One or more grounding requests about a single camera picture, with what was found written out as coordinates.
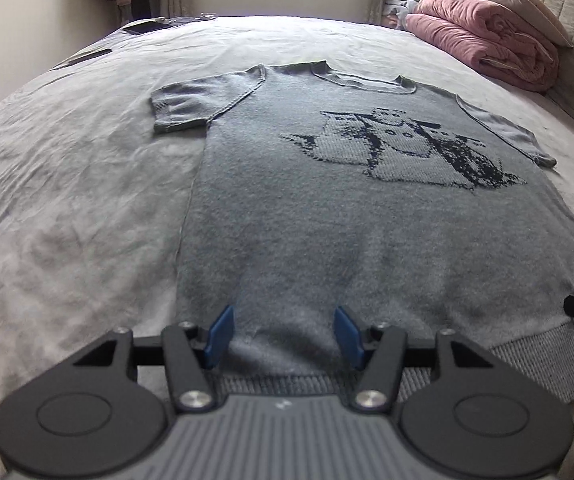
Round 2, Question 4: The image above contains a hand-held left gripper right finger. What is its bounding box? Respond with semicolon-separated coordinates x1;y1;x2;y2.
333;306;498;413

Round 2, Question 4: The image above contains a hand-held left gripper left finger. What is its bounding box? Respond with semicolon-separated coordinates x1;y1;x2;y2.
72;305;235;413

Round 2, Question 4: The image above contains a grey knit sweater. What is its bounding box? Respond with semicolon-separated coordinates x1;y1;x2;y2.
149;60;574;406

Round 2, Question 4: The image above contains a bed with grey sheet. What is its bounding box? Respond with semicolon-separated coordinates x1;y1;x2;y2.
0;14;574;480

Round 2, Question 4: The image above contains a pink folded quilt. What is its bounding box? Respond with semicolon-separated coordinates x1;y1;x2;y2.
404;0;560;93

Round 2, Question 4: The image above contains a dark flat device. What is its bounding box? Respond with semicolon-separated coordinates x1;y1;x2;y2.
62;48;114;67

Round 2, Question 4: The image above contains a black tablet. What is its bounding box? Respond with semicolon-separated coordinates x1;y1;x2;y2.
122;20;173;37

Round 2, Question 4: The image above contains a light blue folded blanket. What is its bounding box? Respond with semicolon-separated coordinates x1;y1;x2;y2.
382;0;420;28

